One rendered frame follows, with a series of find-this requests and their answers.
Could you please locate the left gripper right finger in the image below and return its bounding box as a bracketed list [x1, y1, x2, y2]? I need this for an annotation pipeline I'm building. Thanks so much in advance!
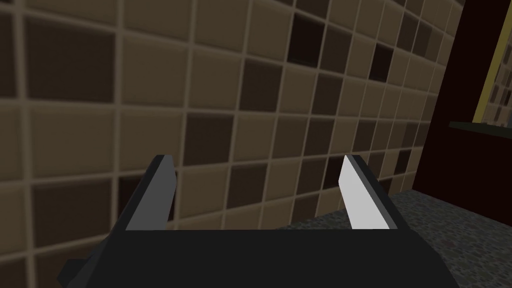
[338, 154, 400, 231]

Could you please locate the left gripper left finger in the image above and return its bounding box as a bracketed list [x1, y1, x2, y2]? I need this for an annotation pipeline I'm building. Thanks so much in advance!
[113, 154, 177, 231]

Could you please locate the yellow framed mirror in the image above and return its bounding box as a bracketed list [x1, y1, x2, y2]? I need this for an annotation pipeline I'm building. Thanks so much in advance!
[471, 23, 512, 128]

